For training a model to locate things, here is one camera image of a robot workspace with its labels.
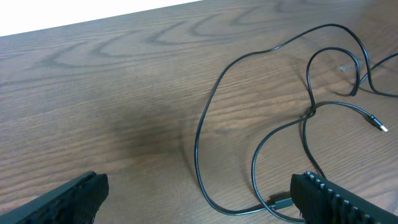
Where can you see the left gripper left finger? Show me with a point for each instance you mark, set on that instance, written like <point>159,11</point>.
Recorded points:
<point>76,201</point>

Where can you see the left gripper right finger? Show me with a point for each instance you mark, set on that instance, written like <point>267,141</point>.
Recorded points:
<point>322,201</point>

